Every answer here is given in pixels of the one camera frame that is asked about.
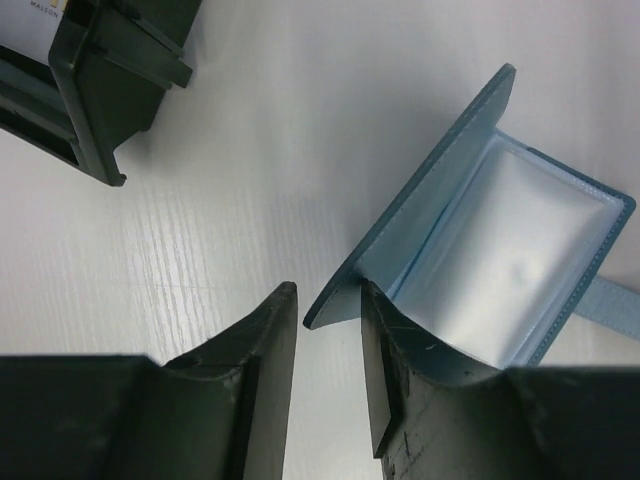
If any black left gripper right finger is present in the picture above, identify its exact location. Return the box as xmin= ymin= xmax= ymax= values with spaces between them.
xmin=361 ymin=281 xmax=639 ymax=479

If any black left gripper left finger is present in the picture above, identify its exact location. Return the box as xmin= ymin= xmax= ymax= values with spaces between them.
xmin=1 ymin=281 xmax=298 ymax=479

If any blue card holder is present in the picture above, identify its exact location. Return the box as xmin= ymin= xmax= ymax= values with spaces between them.
xmin=303 ymin=64 xmax=639 ymax=385

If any white card in tray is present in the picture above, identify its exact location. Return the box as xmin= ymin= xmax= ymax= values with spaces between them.
xmin=0 ymin=0 xmax=67 ymax=65

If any black organizer tray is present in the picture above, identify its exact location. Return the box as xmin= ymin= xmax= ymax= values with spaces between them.
xmin=1 ymin=0 xmax=201 ymax=187

